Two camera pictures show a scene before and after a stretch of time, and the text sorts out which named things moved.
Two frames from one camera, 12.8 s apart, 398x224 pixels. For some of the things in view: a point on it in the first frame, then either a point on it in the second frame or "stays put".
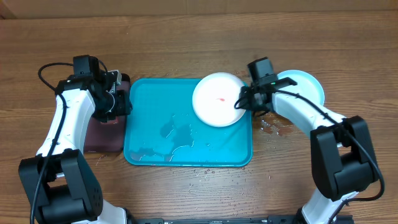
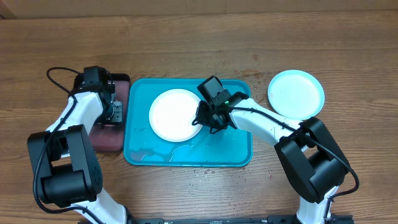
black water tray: (109, 136) stays put
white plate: (214, 98) to (171, 114)
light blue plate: (307, 85) stays put
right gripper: (247, 94) to (206, 121)
